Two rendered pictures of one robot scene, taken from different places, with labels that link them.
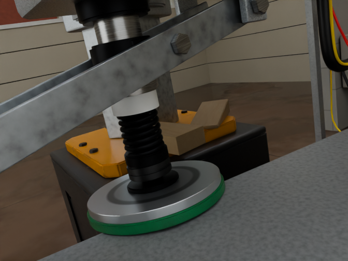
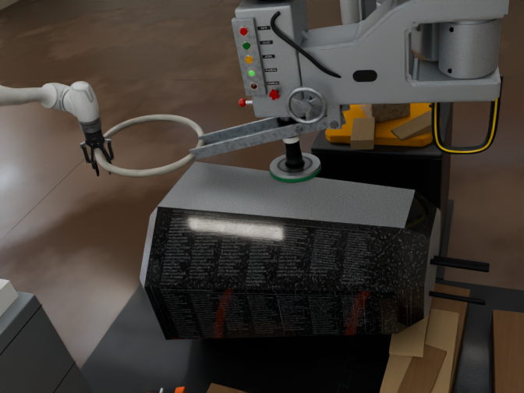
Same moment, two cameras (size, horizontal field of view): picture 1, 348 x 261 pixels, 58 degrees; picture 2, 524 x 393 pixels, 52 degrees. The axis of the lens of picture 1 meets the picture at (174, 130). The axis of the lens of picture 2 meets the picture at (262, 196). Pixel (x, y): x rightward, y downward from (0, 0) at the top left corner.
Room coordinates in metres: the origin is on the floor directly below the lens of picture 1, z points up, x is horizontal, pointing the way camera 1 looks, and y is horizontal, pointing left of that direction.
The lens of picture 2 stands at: (-0.73, -1.46, 2.10)
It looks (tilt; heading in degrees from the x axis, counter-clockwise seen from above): 36 degrees down; 57
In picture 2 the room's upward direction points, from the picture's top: 12 degrees counter-clockwise
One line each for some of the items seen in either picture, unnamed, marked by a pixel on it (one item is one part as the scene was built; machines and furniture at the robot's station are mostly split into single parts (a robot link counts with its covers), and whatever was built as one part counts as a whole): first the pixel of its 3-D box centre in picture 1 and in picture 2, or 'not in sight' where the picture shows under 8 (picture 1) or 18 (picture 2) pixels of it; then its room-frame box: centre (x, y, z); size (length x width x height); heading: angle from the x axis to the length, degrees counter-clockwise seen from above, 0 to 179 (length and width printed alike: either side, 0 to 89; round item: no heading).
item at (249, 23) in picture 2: not in sight; (250, 58); (0.33, 0.04, 1.37); 0.08 x 0.03 x 0.28; 125
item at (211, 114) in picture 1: (209, 113); (416, 125); (1.04, -0.13, 0.80); 0.20 x 0.10 x 0.05; 157
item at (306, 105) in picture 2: not in sight; (308, 100); (0.44, -0.12, 1.20); 0.15 x 0.10 x 0.15; 125
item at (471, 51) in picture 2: not in sight; (469, 40); (0.84, -0.49, 1.34); 0.19 x 0.19 x 0.20
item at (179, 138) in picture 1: (168, 136); (363, 132); (0.86, 0.02, 0.81); 0.20 x 0.10 x 0.05; 38
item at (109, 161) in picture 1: (146, 133); (384, 114); (1.11, 0.10, 0.76); 0.49 x 0.49 x 0.05; 30
